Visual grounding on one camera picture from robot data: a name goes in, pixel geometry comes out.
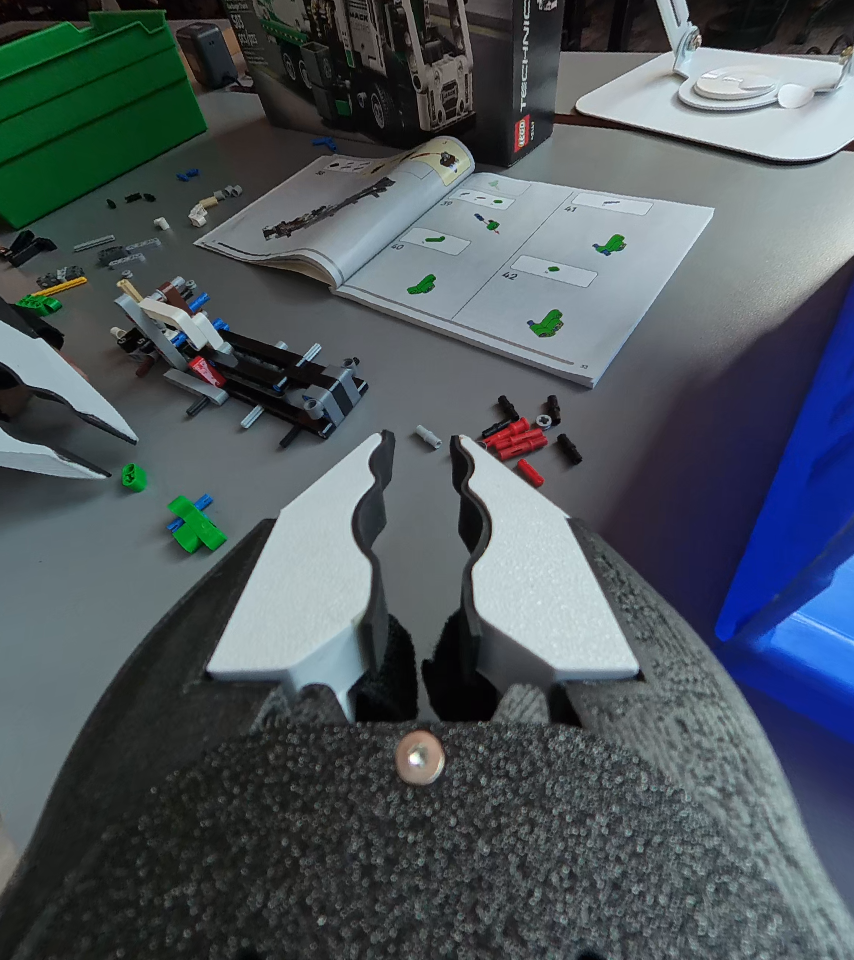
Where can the black lego panel piece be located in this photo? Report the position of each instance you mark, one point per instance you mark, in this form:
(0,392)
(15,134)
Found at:
(28,247)

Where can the lego instruction booklet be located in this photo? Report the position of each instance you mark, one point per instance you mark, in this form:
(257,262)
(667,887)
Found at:
(547,285)

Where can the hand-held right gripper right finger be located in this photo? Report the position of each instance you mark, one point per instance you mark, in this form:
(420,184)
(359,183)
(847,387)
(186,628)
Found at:
(539,577)

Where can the yellow lego axle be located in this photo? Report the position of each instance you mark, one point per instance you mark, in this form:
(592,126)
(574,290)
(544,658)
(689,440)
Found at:
(63,286)

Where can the small grey lego pin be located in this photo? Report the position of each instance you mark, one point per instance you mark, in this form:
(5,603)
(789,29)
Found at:
(427,436)

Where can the light grey lego beam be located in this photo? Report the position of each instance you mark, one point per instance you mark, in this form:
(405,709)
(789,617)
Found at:
(142,244)
(94,242)

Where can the tan white lego piece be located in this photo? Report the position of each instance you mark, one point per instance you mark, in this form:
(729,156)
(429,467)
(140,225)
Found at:
(204,211)

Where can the black grey lego chassis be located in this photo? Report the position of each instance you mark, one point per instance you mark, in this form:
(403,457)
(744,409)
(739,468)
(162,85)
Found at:
(262,367)

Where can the blue plastic bin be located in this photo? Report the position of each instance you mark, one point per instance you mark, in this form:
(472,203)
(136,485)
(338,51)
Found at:
(831,450)

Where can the white stand base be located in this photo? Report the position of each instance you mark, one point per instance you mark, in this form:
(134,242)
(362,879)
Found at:
(809,112)

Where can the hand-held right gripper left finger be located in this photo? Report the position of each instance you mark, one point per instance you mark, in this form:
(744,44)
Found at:
(299,577)

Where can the dark grey lego pieces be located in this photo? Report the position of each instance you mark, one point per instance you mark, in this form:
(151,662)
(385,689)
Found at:
(59,274)

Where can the dark grey lego beam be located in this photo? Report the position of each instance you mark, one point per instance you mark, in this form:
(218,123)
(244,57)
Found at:
(118,256)

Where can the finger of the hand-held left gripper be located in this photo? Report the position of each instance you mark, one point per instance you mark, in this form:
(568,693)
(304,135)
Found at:
(29,352)
(14,446)

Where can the pile of red lego pins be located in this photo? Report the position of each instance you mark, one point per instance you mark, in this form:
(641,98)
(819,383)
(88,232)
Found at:
(517,439)

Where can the green lego assembly blue pins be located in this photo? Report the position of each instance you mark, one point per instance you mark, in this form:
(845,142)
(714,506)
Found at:
(194,525)

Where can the lego set box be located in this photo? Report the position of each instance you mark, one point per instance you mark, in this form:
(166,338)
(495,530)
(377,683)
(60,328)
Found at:
(397,75)

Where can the green lego beam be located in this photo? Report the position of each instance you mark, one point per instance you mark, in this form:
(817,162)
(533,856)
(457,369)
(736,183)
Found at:
(38,302)

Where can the small green lego connector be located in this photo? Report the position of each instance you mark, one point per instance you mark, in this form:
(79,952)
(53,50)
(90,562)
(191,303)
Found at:
(134,477)

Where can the grey power adapter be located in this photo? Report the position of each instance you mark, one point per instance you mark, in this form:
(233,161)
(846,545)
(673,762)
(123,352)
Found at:
(206,49)

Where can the green plastic bin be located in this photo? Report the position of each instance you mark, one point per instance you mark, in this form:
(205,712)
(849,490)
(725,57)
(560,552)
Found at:
(59,112)

